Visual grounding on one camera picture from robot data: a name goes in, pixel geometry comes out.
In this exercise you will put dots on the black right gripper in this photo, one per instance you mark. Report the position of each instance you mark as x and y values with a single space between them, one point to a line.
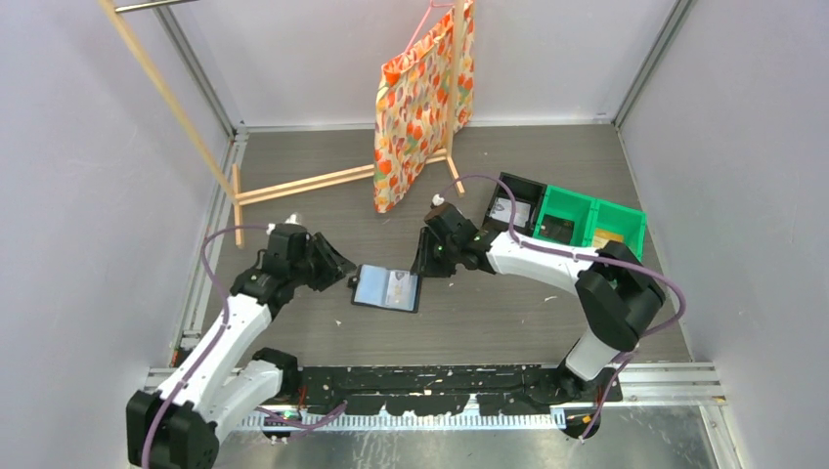
425 264

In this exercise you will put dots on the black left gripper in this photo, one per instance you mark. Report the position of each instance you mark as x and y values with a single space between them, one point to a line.
334 267

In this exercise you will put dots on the black card holder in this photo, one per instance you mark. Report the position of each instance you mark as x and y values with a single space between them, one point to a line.
385 289

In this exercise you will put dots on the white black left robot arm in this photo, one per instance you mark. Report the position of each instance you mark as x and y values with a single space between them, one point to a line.
184 421

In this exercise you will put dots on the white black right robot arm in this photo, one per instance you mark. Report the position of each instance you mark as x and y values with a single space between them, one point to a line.
619 299

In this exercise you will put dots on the white card in black bin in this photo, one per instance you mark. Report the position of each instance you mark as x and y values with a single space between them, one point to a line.
502 211

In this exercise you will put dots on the dark card in green bin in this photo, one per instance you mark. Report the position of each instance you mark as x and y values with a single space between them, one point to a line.
557 229

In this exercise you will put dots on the yellow cards in green bin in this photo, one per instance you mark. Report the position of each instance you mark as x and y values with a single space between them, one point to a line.
602 237

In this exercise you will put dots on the black storage bin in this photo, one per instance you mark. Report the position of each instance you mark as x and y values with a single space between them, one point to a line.
517 188

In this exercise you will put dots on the wooden clothes rack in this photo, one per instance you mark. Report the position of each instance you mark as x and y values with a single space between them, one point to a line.
228 181

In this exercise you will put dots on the floral fabric bag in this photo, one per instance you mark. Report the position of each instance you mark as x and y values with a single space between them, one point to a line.
424 98

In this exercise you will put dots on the green double storage bin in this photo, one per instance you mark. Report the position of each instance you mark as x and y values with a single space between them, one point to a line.
590 213

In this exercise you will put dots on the pink clothes hanger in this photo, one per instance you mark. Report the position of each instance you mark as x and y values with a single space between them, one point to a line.
432 6

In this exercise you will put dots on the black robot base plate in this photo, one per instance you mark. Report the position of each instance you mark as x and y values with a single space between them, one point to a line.
515 389

